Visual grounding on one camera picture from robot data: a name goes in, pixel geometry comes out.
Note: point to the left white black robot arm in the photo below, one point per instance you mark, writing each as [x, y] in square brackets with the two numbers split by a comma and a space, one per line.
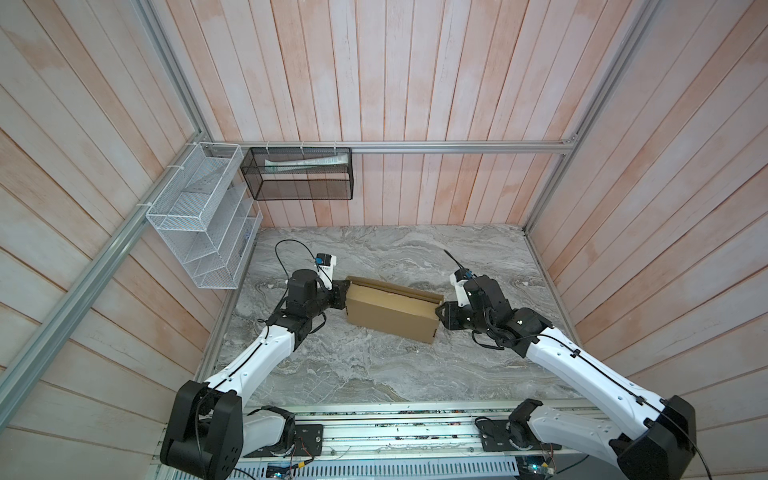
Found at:
[209, 429]

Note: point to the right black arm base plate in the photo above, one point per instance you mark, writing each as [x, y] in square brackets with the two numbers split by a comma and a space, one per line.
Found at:
[504, 436]

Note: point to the white paper in basket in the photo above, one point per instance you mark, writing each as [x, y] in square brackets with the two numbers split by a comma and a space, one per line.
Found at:
[327, 164]

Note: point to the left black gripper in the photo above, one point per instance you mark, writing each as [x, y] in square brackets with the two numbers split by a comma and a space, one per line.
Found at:
[339, 290]

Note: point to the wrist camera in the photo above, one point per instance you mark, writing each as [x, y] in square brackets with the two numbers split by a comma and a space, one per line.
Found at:
[458, 279]
[325, 264]

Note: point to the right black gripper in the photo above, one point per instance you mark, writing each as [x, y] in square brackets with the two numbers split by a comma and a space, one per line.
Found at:
[448, 316]

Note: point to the black wire mesh basket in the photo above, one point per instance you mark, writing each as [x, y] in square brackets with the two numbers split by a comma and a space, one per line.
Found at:
[296, 186]

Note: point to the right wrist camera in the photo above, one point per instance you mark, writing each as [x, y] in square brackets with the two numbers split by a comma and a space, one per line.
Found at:
[458, 279]

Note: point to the aluminium frame rail front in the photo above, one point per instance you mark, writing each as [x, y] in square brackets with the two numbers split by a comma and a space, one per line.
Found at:
[400, 430]

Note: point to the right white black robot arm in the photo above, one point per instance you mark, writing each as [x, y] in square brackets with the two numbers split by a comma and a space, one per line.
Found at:
[645, 436]

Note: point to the white wire mesh shelf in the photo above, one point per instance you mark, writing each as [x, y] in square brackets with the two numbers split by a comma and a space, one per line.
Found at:
[205, 217]

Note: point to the brown cardboard box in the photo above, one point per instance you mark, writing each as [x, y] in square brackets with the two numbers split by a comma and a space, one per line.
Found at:
[393, 309]

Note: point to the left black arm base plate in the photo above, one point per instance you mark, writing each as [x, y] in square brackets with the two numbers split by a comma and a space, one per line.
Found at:
[306, 440]

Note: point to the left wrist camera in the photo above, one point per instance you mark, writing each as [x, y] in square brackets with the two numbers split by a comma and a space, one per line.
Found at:
[325, 264]

